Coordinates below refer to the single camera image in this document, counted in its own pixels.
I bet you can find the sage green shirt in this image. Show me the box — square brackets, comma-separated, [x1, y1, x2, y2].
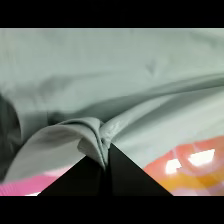
[0, 27, 224, 185]

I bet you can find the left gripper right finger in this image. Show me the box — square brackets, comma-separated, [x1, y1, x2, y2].
[106, 142, 173, 197]

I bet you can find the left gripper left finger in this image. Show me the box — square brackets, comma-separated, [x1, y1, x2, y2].
[38, 154, 106, 197]

